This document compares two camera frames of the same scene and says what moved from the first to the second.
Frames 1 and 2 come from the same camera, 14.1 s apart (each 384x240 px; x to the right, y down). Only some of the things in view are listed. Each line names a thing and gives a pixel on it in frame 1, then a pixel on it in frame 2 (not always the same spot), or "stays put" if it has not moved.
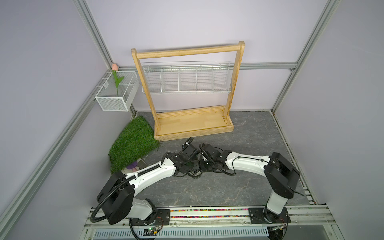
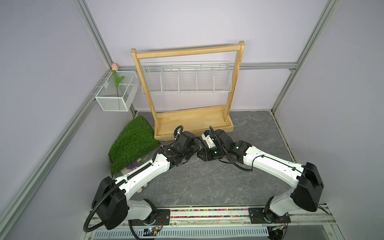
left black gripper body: (190, 164) -> (188, 153)
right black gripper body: (205, 166) -> (209, 154)
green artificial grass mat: (138, 140) stays put
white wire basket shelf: (189, 77) stays put
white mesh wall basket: (117, 90) stays put
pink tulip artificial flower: (115, 68) stays put
